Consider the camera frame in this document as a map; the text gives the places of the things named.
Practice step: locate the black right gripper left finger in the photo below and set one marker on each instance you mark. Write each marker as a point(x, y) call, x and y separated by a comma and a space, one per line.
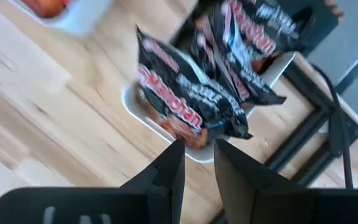
point(163, 193)

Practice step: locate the black metal table frame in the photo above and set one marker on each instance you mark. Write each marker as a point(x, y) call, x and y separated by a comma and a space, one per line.
point(343, 133)

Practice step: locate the red Spicy Noods ramen pack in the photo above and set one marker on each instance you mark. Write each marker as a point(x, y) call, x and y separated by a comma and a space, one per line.
point(45, 6)

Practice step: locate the black Fire Noodle ramen pack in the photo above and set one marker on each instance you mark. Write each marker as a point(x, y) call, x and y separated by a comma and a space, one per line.
point(259, 28)
point(228, 62)
point(179, 102)

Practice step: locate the white plastic bin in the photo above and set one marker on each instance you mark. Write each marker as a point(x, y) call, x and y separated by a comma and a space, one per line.
point(129, 104)
point(82, 18)

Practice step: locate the black hazard-striped floor mat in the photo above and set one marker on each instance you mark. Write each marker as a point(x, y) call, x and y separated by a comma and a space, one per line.
point(322, 28)

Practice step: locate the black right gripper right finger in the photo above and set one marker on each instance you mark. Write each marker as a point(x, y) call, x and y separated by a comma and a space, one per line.
point(253, 193)

